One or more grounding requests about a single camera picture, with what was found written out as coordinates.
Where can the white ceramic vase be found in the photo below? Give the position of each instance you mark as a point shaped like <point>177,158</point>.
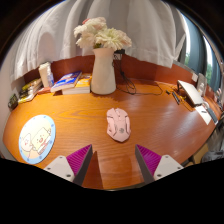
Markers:
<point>103,75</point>

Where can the silver laptop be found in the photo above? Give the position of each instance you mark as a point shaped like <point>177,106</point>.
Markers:
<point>190,92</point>

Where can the stack of yellow-black books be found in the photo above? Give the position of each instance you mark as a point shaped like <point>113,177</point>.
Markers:
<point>29,90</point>

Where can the blue book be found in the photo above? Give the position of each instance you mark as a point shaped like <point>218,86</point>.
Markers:
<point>66,80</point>

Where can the white lidded cup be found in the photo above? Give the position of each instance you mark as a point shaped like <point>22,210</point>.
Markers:
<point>43,74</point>

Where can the round cartoon-print mouse pad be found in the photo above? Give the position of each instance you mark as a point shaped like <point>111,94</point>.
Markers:
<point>36,140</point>

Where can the yellow book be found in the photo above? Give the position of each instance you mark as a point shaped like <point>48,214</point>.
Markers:
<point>83,85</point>

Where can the green mug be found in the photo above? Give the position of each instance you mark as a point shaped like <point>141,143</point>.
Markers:
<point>13,101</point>

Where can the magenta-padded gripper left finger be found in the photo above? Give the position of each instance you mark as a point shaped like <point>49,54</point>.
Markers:
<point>60,166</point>

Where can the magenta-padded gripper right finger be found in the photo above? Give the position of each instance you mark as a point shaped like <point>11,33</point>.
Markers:
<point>166,166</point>

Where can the white and pink flowers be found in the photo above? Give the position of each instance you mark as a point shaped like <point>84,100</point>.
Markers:
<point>103,35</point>

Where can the clear spray bottle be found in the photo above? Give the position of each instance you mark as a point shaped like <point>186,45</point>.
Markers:
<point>51,80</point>

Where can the white paper sheet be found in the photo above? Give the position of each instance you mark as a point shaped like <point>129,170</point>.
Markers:
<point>203,114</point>

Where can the white curtain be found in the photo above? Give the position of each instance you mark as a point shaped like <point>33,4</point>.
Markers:
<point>133,23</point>

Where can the pink computer mouse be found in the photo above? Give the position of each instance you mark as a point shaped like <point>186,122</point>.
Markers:
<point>118,125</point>

